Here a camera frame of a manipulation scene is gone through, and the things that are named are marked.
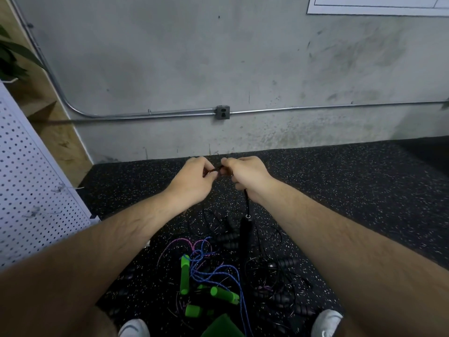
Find person's left hand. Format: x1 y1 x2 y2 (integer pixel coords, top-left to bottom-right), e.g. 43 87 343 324
165 156 220 211

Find person's right hand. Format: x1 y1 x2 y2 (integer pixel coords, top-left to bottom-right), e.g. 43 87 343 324
221 155 275 204

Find black foam-handled jump rope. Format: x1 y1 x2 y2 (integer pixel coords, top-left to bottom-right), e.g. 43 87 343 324
207 165 255 260

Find pile of jump ropes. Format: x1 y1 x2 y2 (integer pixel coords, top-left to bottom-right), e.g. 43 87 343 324
158 207 331 337

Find white pegboard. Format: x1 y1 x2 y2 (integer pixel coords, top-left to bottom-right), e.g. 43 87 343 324
0 81 101 271

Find person's right forearm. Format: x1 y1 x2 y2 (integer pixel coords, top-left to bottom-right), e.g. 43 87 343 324
256 179 449 337

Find person's left forearm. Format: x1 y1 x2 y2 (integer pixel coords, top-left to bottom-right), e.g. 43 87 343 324
0 189 182 337

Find metal conduit pipe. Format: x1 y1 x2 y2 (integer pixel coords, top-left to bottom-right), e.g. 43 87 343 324
7 0 449 124

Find white left shoe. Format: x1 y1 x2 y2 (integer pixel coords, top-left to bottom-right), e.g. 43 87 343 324
118 318 151 337

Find white shoe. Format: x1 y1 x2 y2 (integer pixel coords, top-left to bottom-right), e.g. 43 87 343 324
311 308 344 337
118 318 151 337

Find white right shoe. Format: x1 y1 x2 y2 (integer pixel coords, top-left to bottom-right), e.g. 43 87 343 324
311 308 344 337

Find green potted plant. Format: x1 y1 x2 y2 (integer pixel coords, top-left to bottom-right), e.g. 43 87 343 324
0 24 43 85

